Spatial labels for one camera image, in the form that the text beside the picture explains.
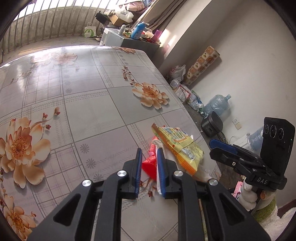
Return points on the white plastic bag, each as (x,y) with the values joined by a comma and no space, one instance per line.
(178,72)

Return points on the pile of floor trash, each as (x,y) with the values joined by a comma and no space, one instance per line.
(188,96)

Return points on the large water jug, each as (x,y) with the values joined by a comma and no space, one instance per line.
(218,104)

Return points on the white gloved right hand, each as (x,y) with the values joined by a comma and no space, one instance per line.
(247,197)

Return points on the grey cabinet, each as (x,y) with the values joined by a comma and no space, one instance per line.
(111,37)

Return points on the pink plastic cup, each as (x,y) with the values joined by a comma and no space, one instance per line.
(156,36)

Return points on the small white bottle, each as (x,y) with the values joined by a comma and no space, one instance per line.
(122,29)

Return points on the red plastic wrapper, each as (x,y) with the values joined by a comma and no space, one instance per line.
(149,166)

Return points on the wall power socket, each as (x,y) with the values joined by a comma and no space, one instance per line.
(237,123)

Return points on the beige curtain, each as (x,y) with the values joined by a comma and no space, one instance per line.
(159,14)

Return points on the white tissue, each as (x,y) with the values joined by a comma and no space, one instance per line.
(172,165)

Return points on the metal balcony railing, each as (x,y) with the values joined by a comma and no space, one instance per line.
(42,20)

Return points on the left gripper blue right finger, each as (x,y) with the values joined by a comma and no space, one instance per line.
(161,171)

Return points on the cardboard box with clutter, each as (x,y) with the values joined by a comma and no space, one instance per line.
(126,13)

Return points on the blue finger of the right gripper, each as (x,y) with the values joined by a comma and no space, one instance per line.
(221,145)

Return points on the green white paper bag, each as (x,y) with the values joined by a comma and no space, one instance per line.
(89,31)

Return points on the black rice cooker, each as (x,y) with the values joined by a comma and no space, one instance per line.
(212,124)

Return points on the blue detergent bottle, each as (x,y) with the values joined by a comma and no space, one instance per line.
(137,32)

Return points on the yellow snack bag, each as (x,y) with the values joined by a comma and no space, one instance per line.
(186,151)

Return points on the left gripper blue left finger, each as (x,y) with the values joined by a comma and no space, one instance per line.
(137,170)

